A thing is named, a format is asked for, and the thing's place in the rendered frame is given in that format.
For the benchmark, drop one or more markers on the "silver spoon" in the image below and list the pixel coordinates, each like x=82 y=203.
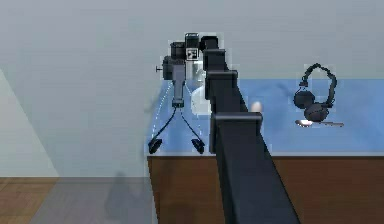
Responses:
x=304 y=123

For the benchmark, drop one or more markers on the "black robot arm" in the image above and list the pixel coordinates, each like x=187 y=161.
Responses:
x=246 y=173

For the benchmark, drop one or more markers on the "black headphones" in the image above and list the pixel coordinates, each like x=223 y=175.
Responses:
x=315 y=112

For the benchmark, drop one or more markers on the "blue topped brown cabinet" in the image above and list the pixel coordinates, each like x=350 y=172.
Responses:
x=333 y=186

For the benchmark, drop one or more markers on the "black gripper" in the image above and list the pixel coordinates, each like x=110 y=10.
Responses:
x=178 y=71

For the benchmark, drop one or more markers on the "white egg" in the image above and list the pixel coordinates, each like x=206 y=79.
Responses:
x=256 y=107

